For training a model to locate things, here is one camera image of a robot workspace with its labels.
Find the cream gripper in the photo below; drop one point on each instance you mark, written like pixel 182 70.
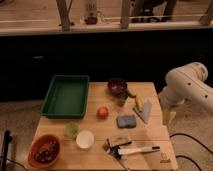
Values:
pixel 168 116

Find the red apple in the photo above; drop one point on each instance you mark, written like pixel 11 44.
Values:
pixel 102 112

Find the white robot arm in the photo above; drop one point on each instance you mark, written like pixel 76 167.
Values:
pixel 185 82

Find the small green cup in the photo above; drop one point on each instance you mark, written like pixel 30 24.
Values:
pixel 71 130

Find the grey blue cloth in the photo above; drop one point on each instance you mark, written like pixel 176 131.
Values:
pixel 144 114

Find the yellow corn cob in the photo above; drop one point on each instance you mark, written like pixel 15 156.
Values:
pixel 139 102

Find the blue sponge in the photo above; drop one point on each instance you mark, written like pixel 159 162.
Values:
pixel 126 121

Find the green pepper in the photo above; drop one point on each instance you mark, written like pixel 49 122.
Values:
pixel 131 95

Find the small dark glass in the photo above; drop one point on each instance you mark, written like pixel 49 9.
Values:
pixel 121 100

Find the dark maroon bowl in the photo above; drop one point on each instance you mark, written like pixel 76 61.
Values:
pixel 117 87

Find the brown scrub block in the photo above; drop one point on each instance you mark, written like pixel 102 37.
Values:
pixel 116 140

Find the green plastic tray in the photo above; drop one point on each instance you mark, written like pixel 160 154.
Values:
pixel 66 97

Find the orange bowl with food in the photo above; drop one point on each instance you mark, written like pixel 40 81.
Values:
pixel 44 152

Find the white handled brush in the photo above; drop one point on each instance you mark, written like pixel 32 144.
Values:
pixel 117 152

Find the black stand post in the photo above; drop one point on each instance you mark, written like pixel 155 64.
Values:
pixel 3 156

